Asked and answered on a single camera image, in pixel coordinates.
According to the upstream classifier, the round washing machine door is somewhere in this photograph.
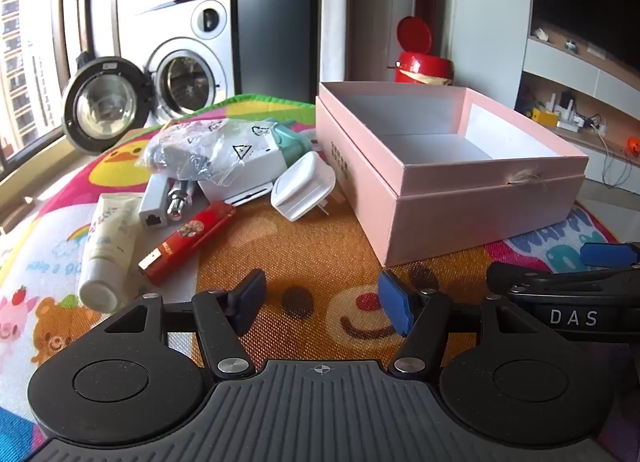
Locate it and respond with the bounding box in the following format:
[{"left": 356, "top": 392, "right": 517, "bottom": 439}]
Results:
[{"left": 60, "top": 56, "right": 157, "bottom": 153}]

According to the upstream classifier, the white network adapter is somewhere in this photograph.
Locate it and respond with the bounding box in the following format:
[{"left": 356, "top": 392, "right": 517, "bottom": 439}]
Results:
[{"left": 137, "top": 173, "right": 173, "bottom": 230}]

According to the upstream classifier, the colourful cartoon play mat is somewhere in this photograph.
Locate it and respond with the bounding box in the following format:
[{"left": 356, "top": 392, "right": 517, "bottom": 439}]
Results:
[{"left": 0, "top": 92, "right": 640, "bottom": 462}]

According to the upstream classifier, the pink cardboard box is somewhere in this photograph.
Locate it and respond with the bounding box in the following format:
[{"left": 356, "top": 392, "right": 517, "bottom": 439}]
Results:
[{"left": 315, "top": 81, "right": 590, "bottom": 268}]

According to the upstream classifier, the large window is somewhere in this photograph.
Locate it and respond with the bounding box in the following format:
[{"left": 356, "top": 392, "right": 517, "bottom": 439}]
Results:
[{"left": 0, "top": 0, "right": 68, "bottom": 163}]

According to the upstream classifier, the white cream tube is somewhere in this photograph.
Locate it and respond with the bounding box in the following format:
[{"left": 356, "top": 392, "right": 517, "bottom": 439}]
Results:
[{"left": 77, "top": 192, "right": 141, "bottom": 314}]

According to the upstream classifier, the red trash bin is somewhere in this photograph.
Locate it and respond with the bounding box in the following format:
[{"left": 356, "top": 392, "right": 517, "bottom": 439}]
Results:
[{"left": 387, "top": 16, "right": 455, "bottom": 88}]

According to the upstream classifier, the dark grey cabinet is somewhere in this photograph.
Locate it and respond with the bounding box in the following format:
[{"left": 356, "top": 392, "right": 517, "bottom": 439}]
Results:
[{"left": 237, "top": 0, "right": 323, "bottom": 103}]

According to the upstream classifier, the plastic bag with cable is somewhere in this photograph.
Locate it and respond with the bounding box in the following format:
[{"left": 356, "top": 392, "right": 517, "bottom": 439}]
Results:
[{"left": 141, "top": 118, "right": 281, "bottom": 183}]

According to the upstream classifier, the silver washing machine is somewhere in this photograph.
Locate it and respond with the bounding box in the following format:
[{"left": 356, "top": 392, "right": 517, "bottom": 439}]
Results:
[{"left": 134, "top": 0, "right": 238, "bottom": 123}]

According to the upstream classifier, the dark framed door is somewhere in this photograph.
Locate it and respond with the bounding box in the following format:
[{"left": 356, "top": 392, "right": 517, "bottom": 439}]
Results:
[{"left": 75, "top": 0, "right": 123, "bottom": 74}]

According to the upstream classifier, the white television cabinet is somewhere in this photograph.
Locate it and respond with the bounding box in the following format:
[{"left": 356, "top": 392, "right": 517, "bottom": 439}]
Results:
[{"left": 517, "top": 0, "right": 640, "bottom": 183}]

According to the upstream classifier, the white power strip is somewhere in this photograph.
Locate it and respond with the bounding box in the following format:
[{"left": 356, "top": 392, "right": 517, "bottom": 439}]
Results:
[{"left": 547, "top": 92, "right": 608, "bottom": 135}]

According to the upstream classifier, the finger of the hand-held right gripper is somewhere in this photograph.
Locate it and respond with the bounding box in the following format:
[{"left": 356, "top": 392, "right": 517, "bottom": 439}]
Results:
[
  {"left": 581, "top": 242, "right": 640, "bottom": 270},
  {"left": 486, "top": 261, "right": 640, "bottom": 299}
]

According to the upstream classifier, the white plug adapter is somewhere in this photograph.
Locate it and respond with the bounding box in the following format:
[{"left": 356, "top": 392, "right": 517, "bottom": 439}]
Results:
[{"left": 271, "top": 151, "right": 337, "bottom": 222}]

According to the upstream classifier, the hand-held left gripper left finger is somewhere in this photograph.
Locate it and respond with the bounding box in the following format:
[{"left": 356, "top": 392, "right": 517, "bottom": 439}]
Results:
[{"left": 102, "top": 269, "right": 268, "bottom": 378}]

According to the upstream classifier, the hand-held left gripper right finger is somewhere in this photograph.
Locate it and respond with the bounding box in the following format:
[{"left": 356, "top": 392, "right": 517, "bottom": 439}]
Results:
[{"left": 378, "top": 269, "right": 543, "bottom": 375}]

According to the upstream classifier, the silver metal connector plug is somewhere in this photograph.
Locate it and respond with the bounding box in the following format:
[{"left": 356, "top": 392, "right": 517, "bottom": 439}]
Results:
[{"left": 167, "top": 179, "right": 198, "bottom": 220}]

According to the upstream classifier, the small white box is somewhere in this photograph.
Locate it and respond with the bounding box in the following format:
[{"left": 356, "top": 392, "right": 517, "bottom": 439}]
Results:
[{"left": 197, "top": 142, "right": 286, "bottom": 205}]

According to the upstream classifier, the white charging cable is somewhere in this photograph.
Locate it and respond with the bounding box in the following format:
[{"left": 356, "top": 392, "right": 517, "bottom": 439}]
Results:
[{"left": 592, "top": 123, "right": 632, "bottom": 188}]

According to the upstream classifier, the teal charger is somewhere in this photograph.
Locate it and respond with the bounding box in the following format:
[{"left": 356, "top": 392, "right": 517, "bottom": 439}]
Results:
[{"left": 265, "top": 117, "right": 313, "bottom": 163}]

